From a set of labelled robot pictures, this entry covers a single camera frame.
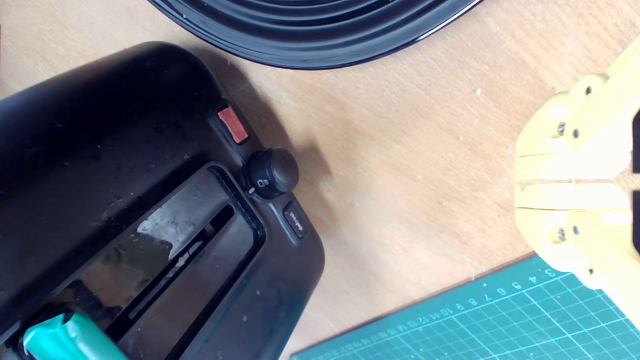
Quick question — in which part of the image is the black toaster knob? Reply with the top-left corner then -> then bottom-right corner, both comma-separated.
243,148 -> 300,199

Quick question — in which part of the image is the black two-slot toaster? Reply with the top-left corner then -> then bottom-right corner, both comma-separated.
0,41 -> 326,360

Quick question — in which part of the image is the green toaster lever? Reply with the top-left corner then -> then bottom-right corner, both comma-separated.
22,311 -> 128,360

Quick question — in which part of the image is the green cutting mat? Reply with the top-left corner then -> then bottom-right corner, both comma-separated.
290,254 -> 640,360

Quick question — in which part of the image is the black plate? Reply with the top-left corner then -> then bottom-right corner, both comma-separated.
147,0 -> 483,70

